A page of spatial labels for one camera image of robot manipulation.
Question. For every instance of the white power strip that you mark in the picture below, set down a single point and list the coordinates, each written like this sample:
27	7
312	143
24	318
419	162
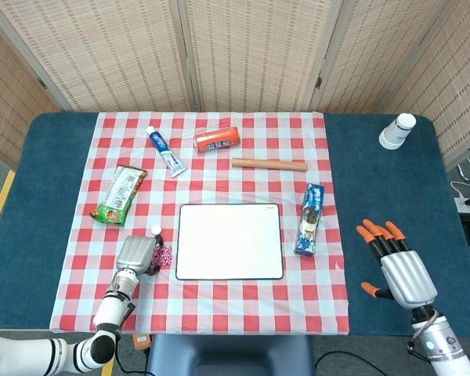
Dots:
468	205

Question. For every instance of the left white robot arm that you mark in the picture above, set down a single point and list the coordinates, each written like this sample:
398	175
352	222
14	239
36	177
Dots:
109	309

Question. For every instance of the blue cookie box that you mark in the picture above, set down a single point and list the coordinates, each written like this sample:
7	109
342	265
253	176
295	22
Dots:
309	219

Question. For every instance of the small pink patterned packet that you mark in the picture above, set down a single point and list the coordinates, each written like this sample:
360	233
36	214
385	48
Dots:
165	256

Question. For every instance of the woven folding screen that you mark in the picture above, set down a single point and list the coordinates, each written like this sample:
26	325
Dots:
250	51

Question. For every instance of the white paper cup stack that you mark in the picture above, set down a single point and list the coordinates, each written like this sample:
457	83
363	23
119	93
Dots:
396	131

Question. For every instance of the orange drink can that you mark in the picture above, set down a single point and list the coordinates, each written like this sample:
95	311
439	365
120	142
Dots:
216	140

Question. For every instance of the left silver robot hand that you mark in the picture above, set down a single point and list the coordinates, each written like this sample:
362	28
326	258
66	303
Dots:
135	252

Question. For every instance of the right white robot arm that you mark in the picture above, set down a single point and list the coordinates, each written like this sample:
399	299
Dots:
442	344

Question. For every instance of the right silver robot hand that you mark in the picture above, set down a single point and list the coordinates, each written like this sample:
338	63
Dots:
407	274

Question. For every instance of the green snack bag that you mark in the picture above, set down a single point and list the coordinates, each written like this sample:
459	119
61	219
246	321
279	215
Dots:
119	196

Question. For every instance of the white board black frame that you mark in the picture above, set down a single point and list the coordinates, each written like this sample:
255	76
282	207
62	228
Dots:
229	241

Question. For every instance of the small white round cap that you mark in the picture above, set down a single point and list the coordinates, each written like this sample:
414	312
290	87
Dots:
156	230

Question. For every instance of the blue chair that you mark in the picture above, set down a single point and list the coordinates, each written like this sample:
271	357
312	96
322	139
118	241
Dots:
231	356

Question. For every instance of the red white checkered tablecloth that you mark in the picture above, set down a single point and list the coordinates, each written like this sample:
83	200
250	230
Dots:
227	305

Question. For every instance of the wooden rolling pin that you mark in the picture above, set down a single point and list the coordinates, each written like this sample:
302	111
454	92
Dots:
270	164

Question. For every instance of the small orange device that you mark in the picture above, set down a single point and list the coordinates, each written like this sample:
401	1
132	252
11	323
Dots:
142	341

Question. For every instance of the blue white toothpaste tube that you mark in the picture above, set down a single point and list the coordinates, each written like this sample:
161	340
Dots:
165	150

